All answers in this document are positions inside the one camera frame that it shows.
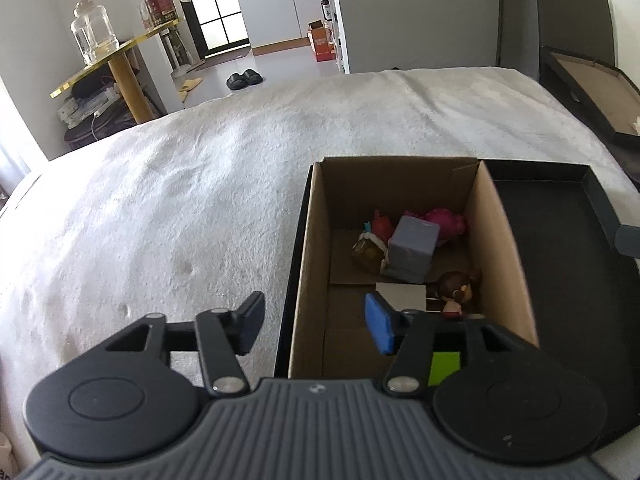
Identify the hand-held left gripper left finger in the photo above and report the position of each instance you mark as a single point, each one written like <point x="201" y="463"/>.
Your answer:
<point x="252" y="322"/>

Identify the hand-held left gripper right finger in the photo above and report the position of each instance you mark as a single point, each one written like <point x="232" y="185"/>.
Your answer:
<point x="382" y="325"/>

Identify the white charger plug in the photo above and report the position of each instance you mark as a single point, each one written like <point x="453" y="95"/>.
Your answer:
<point x="400" y="296"/>

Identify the brown house figurine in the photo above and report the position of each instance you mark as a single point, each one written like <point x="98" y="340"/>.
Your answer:
<point x="367" y="252"/>

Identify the green plastic block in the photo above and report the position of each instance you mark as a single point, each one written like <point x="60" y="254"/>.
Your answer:
<point x="445" y="370"/>

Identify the brown-haired red figurine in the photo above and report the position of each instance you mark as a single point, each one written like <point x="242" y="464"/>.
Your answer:
<point x="452" y="285"/>

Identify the pale cube toy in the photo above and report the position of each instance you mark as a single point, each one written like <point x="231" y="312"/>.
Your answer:
<point x="412" y="247"/>

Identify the small red figurine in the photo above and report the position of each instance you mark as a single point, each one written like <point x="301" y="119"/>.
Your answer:
<point x="382" y="222"/>

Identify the magenta figurine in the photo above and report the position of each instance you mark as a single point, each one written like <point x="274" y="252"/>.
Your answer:
<point x="447" y="222"/>

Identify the black shallow tray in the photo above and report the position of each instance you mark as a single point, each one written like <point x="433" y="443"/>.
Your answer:
<point x="550" y="240"/>

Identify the white fluffy blanket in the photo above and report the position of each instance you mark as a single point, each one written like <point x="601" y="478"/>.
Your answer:
<point x="150" y="210"/>

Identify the dark bag under table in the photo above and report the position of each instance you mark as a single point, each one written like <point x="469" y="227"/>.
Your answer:
<point x="115" y="127"/>

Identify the yellow slipper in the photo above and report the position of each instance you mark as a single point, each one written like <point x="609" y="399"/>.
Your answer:
<point x="190" y="84"/>

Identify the brown doormat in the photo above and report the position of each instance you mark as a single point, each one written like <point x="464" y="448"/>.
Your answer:
<point x="225" y="60"/>

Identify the gold round side table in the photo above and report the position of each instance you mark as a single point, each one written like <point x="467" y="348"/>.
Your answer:
<point x="125" y="85"/>

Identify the white power strip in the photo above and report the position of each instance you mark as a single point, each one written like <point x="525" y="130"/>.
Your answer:
<point x="82" y="105"/>

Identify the white small appliance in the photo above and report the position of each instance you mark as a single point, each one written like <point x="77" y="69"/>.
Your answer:
<point x="182" y="55"/>

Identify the orange cardboard box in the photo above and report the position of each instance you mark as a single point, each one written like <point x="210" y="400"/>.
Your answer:
<point x="321" y="42"/>

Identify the white low cabinet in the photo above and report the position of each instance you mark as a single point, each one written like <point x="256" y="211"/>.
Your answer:
<point x="275" y="15"/>

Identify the black lid with cardboard insert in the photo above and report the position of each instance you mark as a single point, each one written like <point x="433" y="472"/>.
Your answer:
<point x="595" y="90"/>

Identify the black framed glass door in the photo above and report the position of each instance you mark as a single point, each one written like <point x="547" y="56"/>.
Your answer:
<point x="215" y="5"/>

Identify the black spray bottle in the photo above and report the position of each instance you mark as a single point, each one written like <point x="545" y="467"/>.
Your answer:
<point x="326" y="7"/>

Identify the clear glass jar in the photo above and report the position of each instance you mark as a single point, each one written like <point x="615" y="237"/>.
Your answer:
<point x="95" y="35"/>

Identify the red tin in plastic bag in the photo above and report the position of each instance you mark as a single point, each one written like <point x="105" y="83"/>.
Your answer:
<point x="160" y="7"/>

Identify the grey upholstered headboard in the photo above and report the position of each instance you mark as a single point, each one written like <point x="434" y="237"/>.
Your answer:
<point x="570" y="10"/>

